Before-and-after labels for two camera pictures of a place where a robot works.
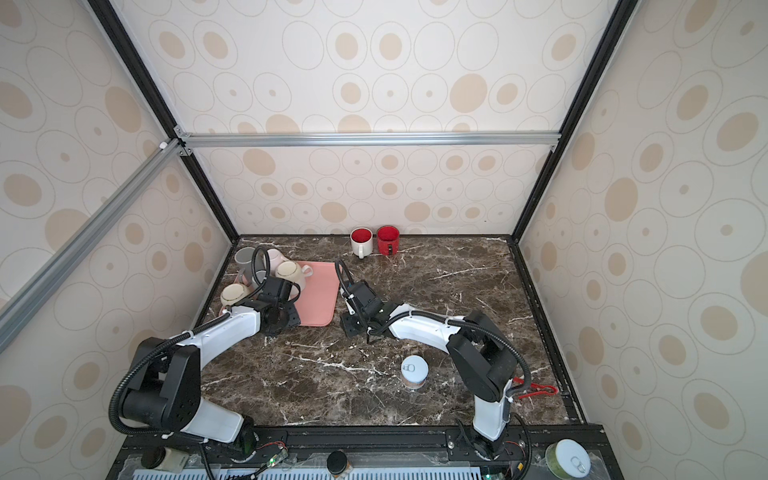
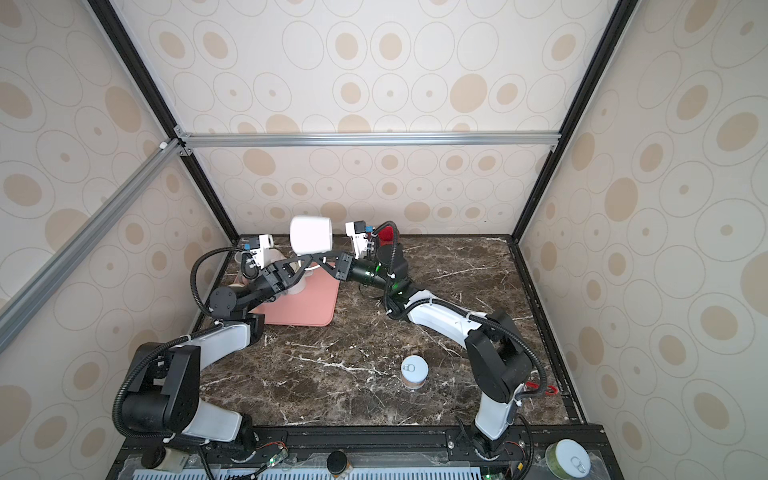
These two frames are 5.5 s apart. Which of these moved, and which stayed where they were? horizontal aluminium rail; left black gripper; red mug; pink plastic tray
Moved: left black gripper
Stayed: horizontal aluminium rail; pink plastic tray; red mug
